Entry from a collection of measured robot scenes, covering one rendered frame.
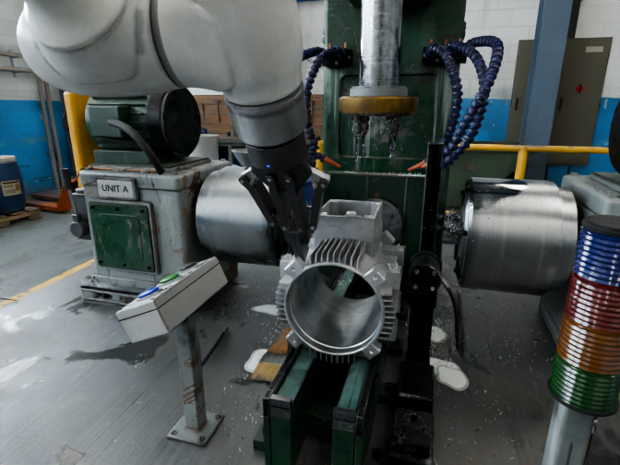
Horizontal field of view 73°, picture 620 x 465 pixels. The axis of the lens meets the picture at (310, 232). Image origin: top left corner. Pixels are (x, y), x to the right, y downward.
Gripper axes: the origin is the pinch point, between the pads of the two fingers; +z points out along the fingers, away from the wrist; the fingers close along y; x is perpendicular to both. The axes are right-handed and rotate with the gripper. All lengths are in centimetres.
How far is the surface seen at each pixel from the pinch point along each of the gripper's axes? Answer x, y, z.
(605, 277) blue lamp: 13.4, -34.7, -14.5
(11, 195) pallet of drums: -210, 428, 211
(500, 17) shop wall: -534, -86, 170
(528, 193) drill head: -29.2, -38.0, 12.9
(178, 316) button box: 16.8, 12.6, -1.3
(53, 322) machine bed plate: 5, 68, 33
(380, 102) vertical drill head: -38.9, -7.7, -1.4
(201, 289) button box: 10.2, 13.0, 1.3
